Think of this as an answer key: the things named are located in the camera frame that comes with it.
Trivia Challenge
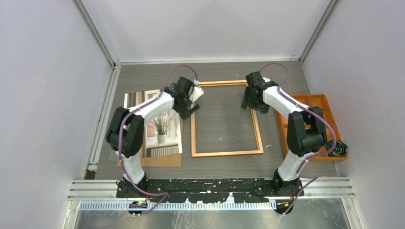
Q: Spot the orange wooden picture frame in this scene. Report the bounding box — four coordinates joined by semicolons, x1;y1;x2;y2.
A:
191;80;264;158

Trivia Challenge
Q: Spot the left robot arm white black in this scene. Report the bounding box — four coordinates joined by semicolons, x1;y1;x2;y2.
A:
106;77;204;198

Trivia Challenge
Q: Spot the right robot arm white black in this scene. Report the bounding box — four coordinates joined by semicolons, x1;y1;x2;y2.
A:
241;72;327;196

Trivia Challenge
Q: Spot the photo of plant by window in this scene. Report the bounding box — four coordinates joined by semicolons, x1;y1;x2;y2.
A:
124;89;182;158

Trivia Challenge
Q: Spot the brown cardboard backing board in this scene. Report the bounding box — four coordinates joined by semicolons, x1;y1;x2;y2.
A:
116;118;184;168

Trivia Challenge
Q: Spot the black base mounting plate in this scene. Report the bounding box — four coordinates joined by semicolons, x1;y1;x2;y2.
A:
115;178;303;204

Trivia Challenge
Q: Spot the blue yellow rolled item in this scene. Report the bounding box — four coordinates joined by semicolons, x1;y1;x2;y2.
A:
325;140;349;157

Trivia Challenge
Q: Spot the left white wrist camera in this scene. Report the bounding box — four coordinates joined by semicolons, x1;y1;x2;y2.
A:
189;85;204;103

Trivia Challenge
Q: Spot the aluminium rail at front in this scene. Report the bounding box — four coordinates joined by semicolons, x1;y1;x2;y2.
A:
68;177;355;211

